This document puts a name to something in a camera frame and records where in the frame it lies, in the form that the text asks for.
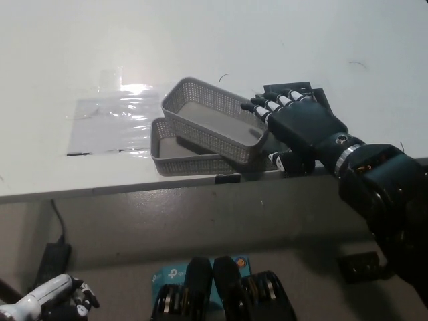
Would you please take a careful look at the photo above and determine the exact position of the grey perforated plastic basket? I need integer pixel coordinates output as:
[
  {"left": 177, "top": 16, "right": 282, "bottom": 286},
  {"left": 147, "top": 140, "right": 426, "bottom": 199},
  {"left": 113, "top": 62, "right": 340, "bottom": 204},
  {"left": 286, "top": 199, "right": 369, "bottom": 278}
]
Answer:
[
  {"left": 160, "top": 77, "right": 268, "bottom": 165},
  {"left": 150, "top": 117, "right": 285, "bottom": 177}
]

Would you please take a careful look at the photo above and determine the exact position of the black power cable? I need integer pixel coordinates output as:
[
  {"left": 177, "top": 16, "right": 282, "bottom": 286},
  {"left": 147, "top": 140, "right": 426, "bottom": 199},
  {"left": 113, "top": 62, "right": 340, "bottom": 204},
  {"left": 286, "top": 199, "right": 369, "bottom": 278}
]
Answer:
[{"left": 49, "top": 199, "right": 66, "bottom": 245}]

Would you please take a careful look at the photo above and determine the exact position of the teal TP-Link carton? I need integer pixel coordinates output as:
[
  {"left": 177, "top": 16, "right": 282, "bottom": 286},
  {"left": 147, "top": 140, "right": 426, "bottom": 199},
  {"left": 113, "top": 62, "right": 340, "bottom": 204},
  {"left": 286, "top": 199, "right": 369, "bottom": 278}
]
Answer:
[{"left": 152, "top": 255, "right": 251, "bottom": 305}]

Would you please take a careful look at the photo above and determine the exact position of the small black tape strip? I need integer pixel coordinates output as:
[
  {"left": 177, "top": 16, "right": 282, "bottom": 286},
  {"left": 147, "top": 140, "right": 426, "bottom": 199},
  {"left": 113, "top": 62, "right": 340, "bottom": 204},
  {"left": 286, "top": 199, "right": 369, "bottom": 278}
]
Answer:
[{"left": 214, "top": 173, "right": 241, "bottom": 185}]

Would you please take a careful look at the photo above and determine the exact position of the clear plastic sheet over paper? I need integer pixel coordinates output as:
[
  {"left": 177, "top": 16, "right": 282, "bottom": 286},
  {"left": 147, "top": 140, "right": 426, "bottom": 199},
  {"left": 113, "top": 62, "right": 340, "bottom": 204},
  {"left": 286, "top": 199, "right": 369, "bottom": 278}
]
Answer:
[{"left": 65, "top": 70, "right": 181, "bottom": 157}]

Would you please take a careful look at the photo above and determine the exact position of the black tape patch marking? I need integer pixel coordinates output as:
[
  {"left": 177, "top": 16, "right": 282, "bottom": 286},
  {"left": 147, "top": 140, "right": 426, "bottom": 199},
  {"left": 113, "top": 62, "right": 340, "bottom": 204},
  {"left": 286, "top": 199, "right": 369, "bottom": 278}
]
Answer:
[{"left": 255, "top": 81, "right": 336, "bottom": 116}]

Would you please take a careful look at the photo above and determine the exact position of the black floor plate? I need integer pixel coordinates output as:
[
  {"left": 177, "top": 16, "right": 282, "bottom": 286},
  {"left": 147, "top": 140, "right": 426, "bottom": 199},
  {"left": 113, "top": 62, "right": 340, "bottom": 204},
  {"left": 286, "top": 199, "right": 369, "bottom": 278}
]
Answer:
[{"left": 337, "top": 251, "right": 382, "bottom": 284}]

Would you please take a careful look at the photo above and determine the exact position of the black power adapter brick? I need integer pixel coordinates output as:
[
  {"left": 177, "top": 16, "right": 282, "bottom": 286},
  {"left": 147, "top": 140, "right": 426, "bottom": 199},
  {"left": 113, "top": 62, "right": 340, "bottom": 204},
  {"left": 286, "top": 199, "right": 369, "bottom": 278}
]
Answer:
[{"left": 35, "top": 243, "right": 72, "bottom": 285}]

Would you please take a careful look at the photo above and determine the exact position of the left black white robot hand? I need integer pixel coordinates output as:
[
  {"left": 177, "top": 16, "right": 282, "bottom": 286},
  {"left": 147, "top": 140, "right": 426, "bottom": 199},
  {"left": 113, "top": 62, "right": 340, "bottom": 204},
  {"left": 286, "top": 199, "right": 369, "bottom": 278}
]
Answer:
[{"left": 43, "top": 276, "right": 100, "bottom": 321}]

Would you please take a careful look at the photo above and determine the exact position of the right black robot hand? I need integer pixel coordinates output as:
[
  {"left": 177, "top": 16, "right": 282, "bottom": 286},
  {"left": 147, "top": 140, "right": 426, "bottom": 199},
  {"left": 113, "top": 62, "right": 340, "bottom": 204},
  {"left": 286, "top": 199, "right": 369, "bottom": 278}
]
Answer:
[{"left": 240, "top": 88, "right": 367, "bottom": 178}]

